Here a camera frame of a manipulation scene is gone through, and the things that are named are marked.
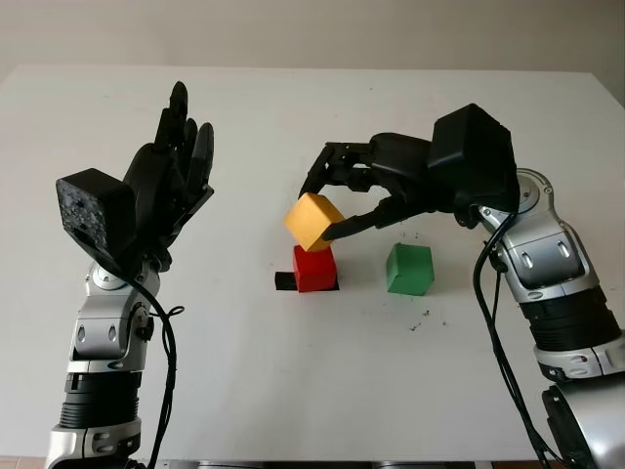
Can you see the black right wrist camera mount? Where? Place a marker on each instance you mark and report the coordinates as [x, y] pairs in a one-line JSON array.
[[473, 151]]

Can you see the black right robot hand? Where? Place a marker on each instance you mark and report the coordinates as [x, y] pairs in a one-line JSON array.
[[405, 161]]

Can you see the yellow cube block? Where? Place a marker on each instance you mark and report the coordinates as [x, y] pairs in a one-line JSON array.
[[310, 220]]

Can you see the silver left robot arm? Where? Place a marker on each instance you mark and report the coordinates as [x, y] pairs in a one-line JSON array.
[[97, 337]]

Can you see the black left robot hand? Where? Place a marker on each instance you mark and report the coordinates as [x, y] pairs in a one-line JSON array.
[[156, 185]]

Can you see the red cube block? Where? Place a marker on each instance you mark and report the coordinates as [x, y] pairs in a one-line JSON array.
[[315, 273]]

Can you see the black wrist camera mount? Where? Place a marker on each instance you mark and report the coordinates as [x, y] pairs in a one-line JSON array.
[[473, 151], [90, 210]]

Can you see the green cube block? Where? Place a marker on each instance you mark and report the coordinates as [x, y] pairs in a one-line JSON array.
[[410, 271]]

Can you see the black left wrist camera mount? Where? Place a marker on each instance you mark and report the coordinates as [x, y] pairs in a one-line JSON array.
[[90, 210]]

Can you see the black tape strip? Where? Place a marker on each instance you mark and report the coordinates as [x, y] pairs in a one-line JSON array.
[[283, 281]]

